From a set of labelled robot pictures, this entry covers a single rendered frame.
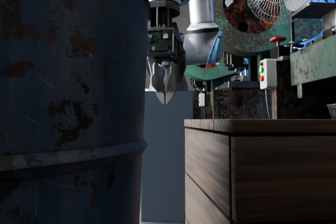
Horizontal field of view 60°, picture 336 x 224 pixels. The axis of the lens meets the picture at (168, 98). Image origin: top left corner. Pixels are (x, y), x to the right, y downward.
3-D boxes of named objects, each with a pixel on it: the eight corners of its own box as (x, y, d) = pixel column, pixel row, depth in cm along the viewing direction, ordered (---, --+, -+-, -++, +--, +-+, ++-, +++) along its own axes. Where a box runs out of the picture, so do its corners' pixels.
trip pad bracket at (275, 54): (279, 83, 138) (278, 42, 140) (270, 85, 148) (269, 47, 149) (291, 83, 139) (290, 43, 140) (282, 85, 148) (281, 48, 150)
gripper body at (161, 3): (139, 58, 60) (139, 0, 60) (151, 65, 68) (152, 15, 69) (175, 56, 58) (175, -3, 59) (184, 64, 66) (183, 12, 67)
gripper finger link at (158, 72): (145, 103, 60) (145, 59, 61) (153, 104, 66) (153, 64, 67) (159, 103, 60) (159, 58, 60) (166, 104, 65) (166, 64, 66)
